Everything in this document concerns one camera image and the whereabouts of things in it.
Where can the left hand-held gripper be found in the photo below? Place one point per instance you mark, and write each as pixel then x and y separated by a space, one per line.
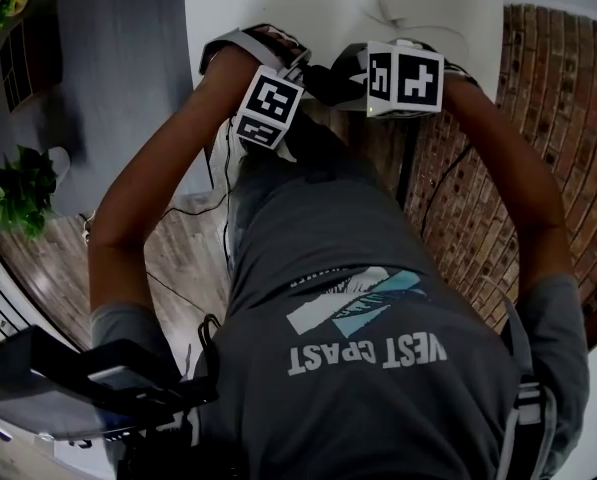
pixel 270 100

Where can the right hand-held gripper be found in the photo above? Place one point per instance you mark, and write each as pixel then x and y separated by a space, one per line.
pixel 413 80

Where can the person's left forearm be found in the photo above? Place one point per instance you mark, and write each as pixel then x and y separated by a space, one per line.
pixel 148 178

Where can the person's right forearm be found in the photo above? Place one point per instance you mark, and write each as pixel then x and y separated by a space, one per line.
pixel 508 178

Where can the person's left hand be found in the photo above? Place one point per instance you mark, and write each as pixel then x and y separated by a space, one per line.
pixel 280 45

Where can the brown wooden desk organizer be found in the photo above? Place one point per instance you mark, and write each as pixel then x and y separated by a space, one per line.
pixel 30 63

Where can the green leafy potted plant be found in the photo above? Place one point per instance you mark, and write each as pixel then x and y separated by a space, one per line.
pixel 20 193

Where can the person's grey t-shirt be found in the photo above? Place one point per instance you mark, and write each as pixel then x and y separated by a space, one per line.
pixel 368 393

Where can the black chest rig mount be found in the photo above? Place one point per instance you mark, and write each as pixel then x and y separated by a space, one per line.
pixel 178 448

